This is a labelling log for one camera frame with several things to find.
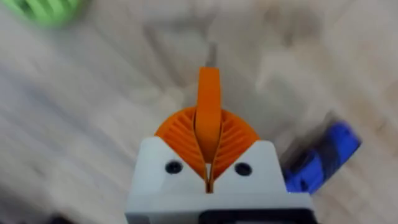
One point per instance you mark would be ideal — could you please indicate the right gripper white and orange right finger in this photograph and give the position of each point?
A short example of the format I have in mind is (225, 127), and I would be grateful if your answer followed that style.
(258, 180)

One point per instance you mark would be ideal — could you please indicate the green disc with holes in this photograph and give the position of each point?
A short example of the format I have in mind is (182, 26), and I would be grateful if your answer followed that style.
(49, 11)

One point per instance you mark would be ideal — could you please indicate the blue electric screwdriver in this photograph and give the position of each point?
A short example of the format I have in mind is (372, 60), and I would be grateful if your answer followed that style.
(323, 161)

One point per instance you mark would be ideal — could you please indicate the right gripper white and orange left finger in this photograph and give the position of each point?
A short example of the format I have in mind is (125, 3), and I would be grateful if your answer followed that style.
(161, 180)

